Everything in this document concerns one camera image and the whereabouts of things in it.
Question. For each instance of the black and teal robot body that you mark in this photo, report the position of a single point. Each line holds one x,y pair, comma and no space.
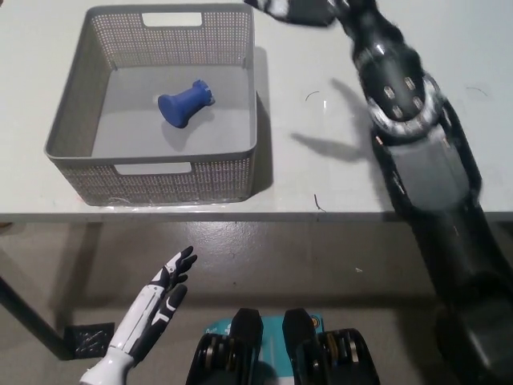
248,345

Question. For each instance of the thin curved black thread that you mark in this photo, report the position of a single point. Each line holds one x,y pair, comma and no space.
311,94
477,90

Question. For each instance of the black table leg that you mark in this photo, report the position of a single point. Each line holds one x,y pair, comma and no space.
32,317

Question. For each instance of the blue chess rook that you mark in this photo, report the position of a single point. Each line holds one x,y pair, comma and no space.
182,104

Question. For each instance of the grey perforated plastic basket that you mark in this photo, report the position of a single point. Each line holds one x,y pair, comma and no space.
160,182

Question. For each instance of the short thick black thread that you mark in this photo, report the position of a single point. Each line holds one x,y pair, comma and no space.
318,202

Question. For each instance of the black table foot plate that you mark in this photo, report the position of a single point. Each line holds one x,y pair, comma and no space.
88,339

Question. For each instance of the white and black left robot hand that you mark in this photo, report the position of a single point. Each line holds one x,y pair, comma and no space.
148,309

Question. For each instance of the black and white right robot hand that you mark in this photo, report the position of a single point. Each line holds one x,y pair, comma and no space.
376,24

